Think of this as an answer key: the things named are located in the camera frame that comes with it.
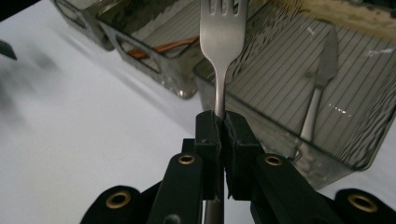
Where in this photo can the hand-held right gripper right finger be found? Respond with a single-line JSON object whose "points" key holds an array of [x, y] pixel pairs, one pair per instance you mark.
{"points": [[243, 155]]}

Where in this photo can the clear grey plastic bin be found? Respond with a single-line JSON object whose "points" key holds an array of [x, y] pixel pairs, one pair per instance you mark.
{"points": [[280, 77], [93, 25], [174, 73]]}

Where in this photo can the light wooden board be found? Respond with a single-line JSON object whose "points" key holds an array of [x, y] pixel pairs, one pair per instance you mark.
{"points": [[342, 15]]}

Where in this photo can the brown wooden spoon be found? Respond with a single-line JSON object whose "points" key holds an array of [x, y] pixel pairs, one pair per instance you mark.
{"points": [[174, 45]]}

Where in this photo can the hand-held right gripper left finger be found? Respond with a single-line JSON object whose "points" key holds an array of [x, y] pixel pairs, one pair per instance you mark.
{"points": [[208, 155]]}

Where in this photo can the silver metal knife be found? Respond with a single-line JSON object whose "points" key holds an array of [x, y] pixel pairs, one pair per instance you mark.
{"points": [[327, 62]]}

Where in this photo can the silver metal fork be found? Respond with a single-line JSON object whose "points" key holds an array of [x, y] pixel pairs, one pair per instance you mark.
{"points": [[221, 40]]}

